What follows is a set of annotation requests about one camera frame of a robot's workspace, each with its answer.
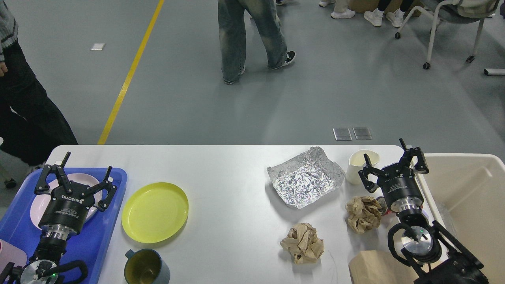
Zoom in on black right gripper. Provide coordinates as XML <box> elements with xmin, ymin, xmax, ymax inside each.
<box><xmin>358</xmin><ymin>138</ymin><xmax>430</xmax><ymax>214</ymax></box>

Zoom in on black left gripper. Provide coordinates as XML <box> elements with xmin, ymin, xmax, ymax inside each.
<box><xmin>34</xmin><ymin>152</ymin><xmax>117</xmax><ymax>236</ymax></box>

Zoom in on yellow plate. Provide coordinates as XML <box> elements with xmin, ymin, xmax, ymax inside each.
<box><xmin>122</xmin><ymin>182</ymin><xmax>189</xmax><ymax>244</ymax></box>

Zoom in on grey mug yellow inside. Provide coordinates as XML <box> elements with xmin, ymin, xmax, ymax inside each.
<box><xmin>124</xmin><ymin>249</ymin><xmax>171</xmax><ymax>284</ymax></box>

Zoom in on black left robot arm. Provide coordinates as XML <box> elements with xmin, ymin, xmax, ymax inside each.
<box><xmin>1</xmin><ymin>152</ymin><xmax>117</xmax><ymax>284</ymax></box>

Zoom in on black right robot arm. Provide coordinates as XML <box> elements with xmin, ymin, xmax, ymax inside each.
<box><xmin>358</xmin><ymin>139</ymin><xmax>489</xmax><ymax>284</ymax></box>

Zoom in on crushed red can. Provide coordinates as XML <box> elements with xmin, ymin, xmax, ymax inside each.
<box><xmin>376</xmin><ymin>196</ymin><xmax>390</xmax><ymax>216</ymax></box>

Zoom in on pink plate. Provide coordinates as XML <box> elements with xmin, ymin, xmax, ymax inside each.
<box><xmin>30</xmin><ymin>173</ymin><xmax>102</xmax><ymax>230</ymax></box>

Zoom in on white paper cup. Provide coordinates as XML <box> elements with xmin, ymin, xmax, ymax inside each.
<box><xmin>346</xmin><ymin>149</ymin><xmax>380</xmax><ymax>185</ymax></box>

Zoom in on crumpled brown paper ball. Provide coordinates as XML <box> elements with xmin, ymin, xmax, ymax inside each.
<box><xmin>280</xmin><ymin>223</ymin><xmax>324</xmax><ymax>265</ymax></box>
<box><xmin>346</xmin><ymin>196</ymin><xmax>382</xmax><ymax>234</ymax></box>

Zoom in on floor socket plate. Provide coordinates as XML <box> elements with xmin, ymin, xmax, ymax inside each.
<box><xmin>352</xmin><ymin>127</ymin><xmax>373</xmax><ymax>140</ymax></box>
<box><xmin>333</xmin><ymin>127</ymin><xmax>352</xmax><ymax>141</ymax></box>

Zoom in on blue plastic tray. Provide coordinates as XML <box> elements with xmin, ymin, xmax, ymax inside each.
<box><xmin>0</xmin><ymin>168</ymin><xmax>127</xmax><ymax>284</ymax></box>

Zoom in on beige plastic bin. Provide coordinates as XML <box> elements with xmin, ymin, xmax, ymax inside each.
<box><xmin>416</xmin><ymin>153</ymin><xmax>505</xmax><ymax>284</ymax></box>

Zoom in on person in black clothes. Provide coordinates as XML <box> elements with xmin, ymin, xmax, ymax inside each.
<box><xmin>0</xmin><ymin>1</ymin><xmax>77</xmax><ymax>174</ymax></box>

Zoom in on brown paper bag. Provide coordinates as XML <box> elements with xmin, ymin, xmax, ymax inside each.
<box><xmin>348</xmin><ymin>250</ymin><xmax>418</xmax><ymax>284</ymax></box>

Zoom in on pink cup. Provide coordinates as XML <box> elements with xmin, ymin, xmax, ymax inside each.
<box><xmin>0</xmin><ymin>239</ymin><xmax>28</xmax><ymax>273</ymax></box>

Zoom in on crumpled aluminium foil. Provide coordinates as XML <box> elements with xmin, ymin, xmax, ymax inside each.
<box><xmin>267</xmin><ymin>147</ymin><xmax>346</xmax><ymax>209</ymax></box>

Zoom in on white bar on floor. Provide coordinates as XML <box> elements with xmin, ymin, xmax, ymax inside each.
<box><xmin>483</xmin><ymin>68</ymin><xmax>505</xmax><ymax>76</ymax></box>

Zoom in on white paper on floor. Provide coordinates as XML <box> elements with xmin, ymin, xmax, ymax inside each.
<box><xmin>90</xmin><ymin>43</ymin><xmax>106</xmax><ymax>51</ymax></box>

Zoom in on seated person white sneakers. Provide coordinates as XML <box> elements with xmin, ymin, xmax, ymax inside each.
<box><xmin>318</xmin><ymin>0</ymin><xmax>415</xmax><ymax>28</ymax></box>

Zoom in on white office chair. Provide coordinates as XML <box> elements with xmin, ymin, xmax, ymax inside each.
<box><xmin>395</xmin><ymin>0</ymin><xmax>499</xmax><ymax>70</ymax></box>

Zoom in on person in blue jeans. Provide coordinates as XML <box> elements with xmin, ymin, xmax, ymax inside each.
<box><xmin>217</xmin><ymin>0</ymin><xmax>296</xmax><ymax>85</ymax></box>

